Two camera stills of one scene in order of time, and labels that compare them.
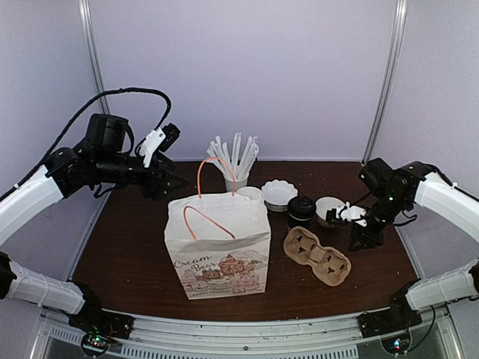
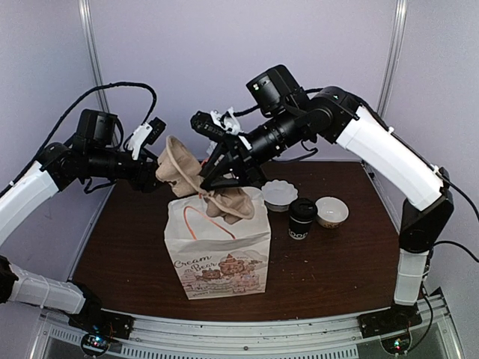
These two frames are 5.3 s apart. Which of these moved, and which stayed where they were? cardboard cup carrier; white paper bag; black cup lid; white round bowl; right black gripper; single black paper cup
Moved: cardboard cup carrier; right black gripper
Stayed: white paper bag; single black paper cup; white round bowl; black cup lid
